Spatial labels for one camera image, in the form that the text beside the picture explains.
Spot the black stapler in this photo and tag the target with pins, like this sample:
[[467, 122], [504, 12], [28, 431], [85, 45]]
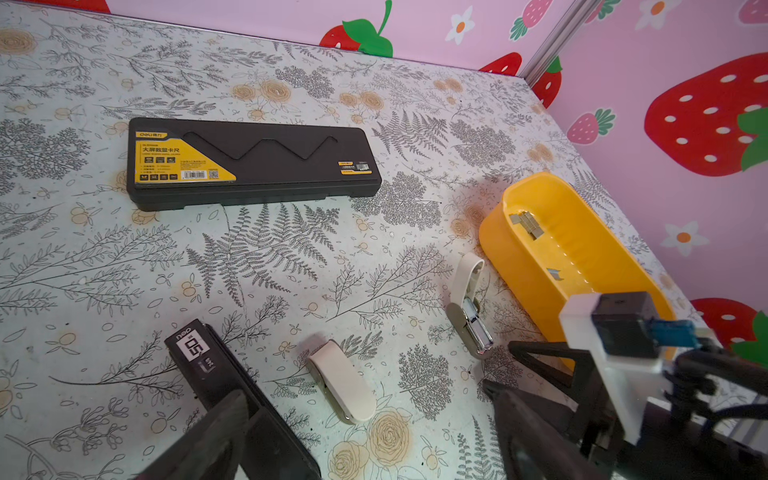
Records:
[[272, 450]]

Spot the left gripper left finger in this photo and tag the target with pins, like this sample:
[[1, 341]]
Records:
[[211, 449]]

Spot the yellow plastic tray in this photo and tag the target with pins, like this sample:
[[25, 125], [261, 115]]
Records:
[[575, 241]]

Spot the black tool case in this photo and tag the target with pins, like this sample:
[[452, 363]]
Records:
[[177, 163]]

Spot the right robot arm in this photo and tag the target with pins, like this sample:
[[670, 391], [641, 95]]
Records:
[[678, 440]]

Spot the staple strips in tray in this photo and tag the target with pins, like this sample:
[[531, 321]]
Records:
[[535, 231]]

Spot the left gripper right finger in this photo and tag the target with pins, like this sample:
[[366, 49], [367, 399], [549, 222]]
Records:
[[530, 430]]

